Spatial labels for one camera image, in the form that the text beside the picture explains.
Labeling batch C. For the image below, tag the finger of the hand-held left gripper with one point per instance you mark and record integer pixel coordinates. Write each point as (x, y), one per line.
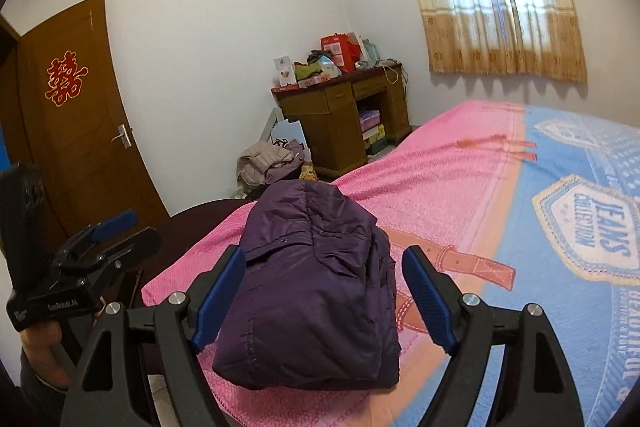
(117, 223)
(135, 249)

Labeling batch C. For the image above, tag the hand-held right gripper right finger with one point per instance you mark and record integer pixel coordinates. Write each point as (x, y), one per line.
(430, 302)

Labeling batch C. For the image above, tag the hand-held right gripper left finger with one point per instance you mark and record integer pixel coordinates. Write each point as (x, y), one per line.
(215, 302)

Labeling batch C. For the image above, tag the purple quilted jacket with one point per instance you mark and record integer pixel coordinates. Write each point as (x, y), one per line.
(310, 287)

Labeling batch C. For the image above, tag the person's left forearm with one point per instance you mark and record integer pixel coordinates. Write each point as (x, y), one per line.
(42, 404)

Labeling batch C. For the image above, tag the pile of clothes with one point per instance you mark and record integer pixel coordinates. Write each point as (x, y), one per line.
(265, 162)

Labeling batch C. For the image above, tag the person's left hand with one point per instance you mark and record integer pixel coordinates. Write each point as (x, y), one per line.
(45, 352)

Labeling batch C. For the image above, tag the dark bed footboard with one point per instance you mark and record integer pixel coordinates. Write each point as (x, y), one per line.
(200, 214)

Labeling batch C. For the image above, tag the brown wooden door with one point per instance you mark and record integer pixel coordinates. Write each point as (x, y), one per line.
(85, 147)

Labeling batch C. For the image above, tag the pink and blue printed blanket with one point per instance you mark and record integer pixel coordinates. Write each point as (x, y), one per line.
(450, 187)

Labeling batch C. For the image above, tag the red paper door decoration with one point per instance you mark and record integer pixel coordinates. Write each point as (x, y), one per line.
(66, 79)

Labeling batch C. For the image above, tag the yellow patterned bag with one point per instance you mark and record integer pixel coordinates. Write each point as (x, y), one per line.
(308, 173)

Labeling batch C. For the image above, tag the yellow flat box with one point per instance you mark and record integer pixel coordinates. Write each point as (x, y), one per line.
(374, 133)

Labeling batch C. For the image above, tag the white paper bag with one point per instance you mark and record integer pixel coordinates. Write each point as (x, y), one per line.
(290, 139)

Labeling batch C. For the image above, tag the purple flat box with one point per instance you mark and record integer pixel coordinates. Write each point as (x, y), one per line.
(370, 119)

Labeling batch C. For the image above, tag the brown wooden desk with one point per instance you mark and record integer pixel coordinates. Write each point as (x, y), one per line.
(325, 127)

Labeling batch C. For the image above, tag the white card box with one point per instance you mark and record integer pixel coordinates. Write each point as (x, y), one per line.
(283, 72)

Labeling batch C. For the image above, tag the green cloth bag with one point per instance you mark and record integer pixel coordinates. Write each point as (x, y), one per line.
(307, 71)

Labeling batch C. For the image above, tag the light blue packet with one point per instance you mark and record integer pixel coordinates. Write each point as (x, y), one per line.
(329, 64)

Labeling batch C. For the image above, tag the pale teal bag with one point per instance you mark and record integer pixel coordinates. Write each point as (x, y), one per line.
(370, 51)

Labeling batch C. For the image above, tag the red gift box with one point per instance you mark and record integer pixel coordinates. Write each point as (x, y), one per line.
(335, 49)

